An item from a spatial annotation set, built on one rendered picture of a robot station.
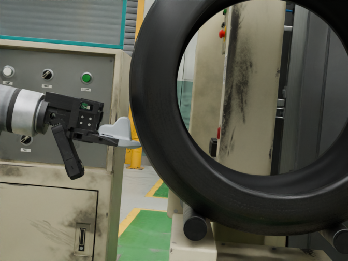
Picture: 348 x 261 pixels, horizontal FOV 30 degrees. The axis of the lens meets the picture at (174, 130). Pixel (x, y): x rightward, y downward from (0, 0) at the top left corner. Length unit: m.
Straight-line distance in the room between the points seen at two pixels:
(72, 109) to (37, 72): 0.76
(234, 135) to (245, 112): 0.06
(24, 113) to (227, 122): 0.52
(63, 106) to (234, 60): 0.47
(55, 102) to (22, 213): 0.76
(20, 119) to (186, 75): 9.20
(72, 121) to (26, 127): 0.09
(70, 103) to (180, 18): 0.29
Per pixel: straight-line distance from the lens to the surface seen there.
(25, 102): 1.30
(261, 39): 1.58
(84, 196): 1.97
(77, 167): 1.30
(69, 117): 1.30
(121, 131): 1.29
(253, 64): 1.58
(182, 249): 1.23
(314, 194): 1.21
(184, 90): 10.36
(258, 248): 1.56
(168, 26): 1.19
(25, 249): 2.03
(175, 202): 1.56
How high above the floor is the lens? 1.14
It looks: 3 degrees down
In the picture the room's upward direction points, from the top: 5 degrees clockwise
